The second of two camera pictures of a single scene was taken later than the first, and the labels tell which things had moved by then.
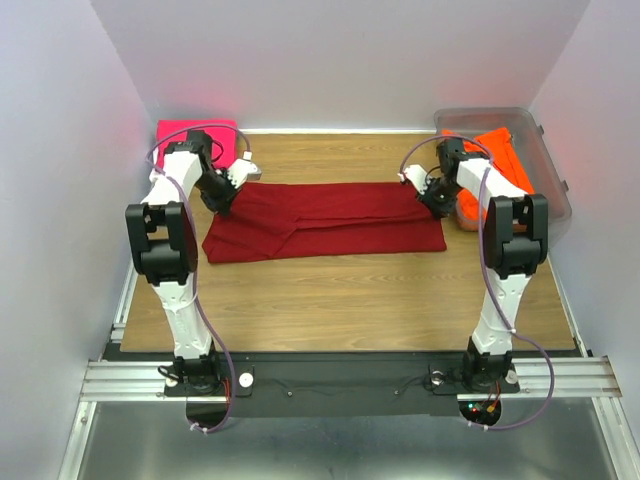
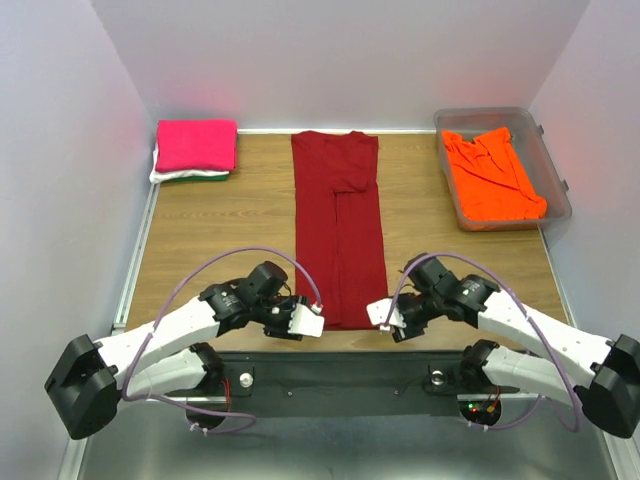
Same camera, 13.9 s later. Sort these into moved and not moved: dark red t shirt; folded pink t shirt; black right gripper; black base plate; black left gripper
Moved: black right gripper; dark red t shirt; black left gripper
Not moved: folded pink t shirt; black base plate
